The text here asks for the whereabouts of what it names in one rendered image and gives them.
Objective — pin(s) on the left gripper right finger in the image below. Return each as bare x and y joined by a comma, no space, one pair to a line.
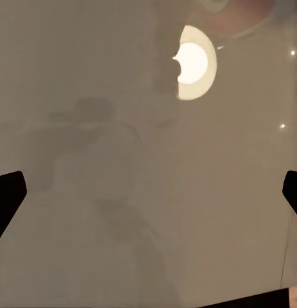
290,189

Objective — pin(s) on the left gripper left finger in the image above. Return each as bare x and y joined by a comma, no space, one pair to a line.
12,192

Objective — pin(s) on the coffee table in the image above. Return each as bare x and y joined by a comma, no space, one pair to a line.
154,137

